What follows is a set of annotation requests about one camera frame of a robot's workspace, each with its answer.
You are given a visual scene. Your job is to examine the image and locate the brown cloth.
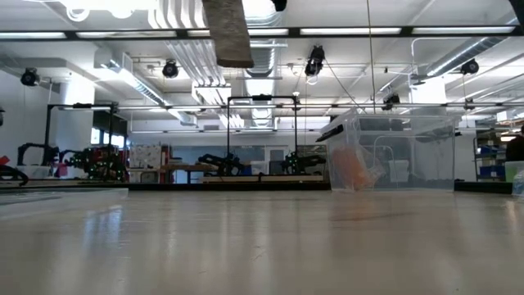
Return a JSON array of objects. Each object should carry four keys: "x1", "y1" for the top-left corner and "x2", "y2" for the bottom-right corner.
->
[{"x1": 201, "y1": 0, "x2": 255, "y2": 70}]

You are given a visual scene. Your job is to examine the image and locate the orange elastic bandage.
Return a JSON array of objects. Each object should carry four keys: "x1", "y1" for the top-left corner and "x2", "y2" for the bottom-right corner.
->
[{"x1": 330, "y1": 146, "x2": 372, "y2": 192}]

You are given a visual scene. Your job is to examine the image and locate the black ceiling spotlight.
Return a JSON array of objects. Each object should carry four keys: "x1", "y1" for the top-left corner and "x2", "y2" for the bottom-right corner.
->
[
  {"x1": 382, "y1": 93, "x2": 401, "y2": 111},
  {"x1": 20, "y1": 67, "x2": 41, "y2": 88},
  {"x1": 460, "y1": 58, "x2": 481, "y2": 76},
  {"x1": 305, "y1": 44, "x2": 327, "y2": 78},
  {"x1": 161, "y1": 59, "x2": 180, "y2": 79}
]

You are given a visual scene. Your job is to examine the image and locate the white ceiling pipe bundle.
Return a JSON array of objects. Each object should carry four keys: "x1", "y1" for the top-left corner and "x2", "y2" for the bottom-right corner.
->
[{"x1": 149, "y1": 0, "x2": 227, "y2": 88}]

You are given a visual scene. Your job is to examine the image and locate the overhead black light bar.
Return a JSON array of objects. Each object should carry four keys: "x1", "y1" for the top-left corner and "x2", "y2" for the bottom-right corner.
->
[{"x1": 0, "y1": 25, "x2": 524, "y2": 41}]

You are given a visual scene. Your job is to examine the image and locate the brown wooden table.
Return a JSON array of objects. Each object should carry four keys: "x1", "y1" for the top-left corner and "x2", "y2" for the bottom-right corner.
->
[{"x1": 160, "y1": 162, "x2": 219, "y2": 184}]

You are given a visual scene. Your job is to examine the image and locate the white patterned panel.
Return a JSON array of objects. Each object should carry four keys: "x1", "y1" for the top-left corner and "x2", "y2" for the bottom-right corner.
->
[{"x1": 129, "y1": 143, "x2": 163, "y2": 169}]

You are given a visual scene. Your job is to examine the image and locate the clear plastic storage box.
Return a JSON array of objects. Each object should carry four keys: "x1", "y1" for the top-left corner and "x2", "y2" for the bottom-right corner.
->
[{"x1": 315, "y1": 110, "x2": 463, "y2": 193}]

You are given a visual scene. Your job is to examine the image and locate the storage shelf with blue bins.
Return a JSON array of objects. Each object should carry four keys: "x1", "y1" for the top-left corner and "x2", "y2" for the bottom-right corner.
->
[{"x1": 473, "y1": 129, "x2": 508, "y2": 182}]

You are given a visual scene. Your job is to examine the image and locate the person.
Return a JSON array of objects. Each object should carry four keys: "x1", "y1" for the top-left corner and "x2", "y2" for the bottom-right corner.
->
[{"x1": 504, "y1": 125, "x2": 524, "y2": 163}]

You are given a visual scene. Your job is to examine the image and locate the pale translucent bin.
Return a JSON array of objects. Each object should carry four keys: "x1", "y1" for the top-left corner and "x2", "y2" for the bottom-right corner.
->
[{"x1": 504, "y1": 161, "x2": 524, "y2": 184}]

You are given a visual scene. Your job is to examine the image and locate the ribbed silver air duct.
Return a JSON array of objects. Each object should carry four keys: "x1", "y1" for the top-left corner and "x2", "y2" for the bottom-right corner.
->
[{"x1": 243, "y1": 0, "x2": 284, "y2": 128}]

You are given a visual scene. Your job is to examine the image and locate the black robot station frame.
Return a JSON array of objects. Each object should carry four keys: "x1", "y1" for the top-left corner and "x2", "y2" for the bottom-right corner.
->
[
  {"x1": 226, "y1": 93, "x2": 299, "y2": 165},
  {"x1": 42, "y1": 102, "x2": 120, "y2": 181}
]

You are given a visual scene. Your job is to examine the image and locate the thin hanging black cable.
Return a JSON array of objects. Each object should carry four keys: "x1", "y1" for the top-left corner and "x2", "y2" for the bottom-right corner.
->
[{"x1": 365, "y1": 0, "x2": 377, "y2": 118}]

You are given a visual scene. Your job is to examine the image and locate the black aluminium table frame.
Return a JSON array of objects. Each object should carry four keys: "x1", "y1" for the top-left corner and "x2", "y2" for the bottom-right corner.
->
[{"x1": 0, "y1": 181, "x2": 515, "y2": 194}]

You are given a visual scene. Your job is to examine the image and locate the grey round ceiling duct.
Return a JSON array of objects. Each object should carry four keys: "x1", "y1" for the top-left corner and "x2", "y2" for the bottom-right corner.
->
[{"x1": 411, "y1": 11, "x2": 524, "y2": 81}]

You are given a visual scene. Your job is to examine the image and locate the black cable loop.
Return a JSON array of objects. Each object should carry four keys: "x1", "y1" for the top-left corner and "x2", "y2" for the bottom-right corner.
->
[{"x1": 0, "y1": 164, "x2": 29, "y2": 186}]

